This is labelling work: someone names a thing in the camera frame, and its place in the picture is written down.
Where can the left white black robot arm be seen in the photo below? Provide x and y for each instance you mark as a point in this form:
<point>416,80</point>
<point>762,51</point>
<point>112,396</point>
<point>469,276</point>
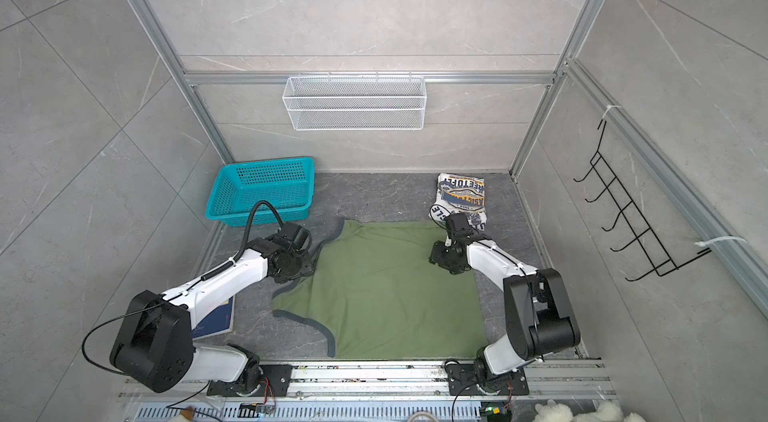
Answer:
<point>155,344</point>

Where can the teal plastic basket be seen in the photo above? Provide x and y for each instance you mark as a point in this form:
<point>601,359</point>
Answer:
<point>287,184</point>

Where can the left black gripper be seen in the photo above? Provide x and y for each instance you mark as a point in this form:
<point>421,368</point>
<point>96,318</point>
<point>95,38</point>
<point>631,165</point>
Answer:
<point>308,266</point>

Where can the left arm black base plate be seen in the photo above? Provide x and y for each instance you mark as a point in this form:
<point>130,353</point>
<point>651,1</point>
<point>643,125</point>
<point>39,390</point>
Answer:
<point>262,380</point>

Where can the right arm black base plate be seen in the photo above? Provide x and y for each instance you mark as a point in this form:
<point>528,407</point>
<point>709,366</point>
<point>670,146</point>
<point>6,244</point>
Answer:
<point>464,379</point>

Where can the blue book yellow label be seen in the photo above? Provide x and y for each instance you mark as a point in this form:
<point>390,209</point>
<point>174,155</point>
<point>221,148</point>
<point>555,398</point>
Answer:
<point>219,321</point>

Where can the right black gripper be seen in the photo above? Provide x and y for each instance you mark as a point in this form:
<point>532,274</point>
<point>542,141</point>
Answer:
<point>436,255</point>

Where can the green camouflage tank top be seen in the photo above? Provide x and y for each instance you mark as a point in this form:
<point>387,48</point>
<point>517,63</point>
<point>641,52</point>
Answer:
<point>376,296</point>

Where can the white wire mesh shelf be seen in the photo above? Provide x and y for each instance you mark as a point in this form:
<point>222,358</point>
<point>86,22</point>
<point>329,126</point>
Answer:
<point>346,103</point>

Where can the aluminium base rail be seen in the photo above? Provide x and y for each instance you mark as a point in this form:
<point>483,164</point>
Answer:
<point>328,390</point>

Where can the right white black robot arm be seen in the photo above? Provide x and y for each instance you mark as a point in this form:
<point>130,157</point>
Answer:
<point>539,317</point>

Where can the black wire hook rack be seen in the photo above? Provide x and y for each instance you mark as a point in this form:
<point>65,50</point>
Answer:
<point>629,214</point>

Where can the white tank top navy trim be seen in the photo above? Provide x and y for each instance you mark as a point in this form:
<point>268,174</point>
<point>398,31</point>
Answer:
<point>460,194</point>

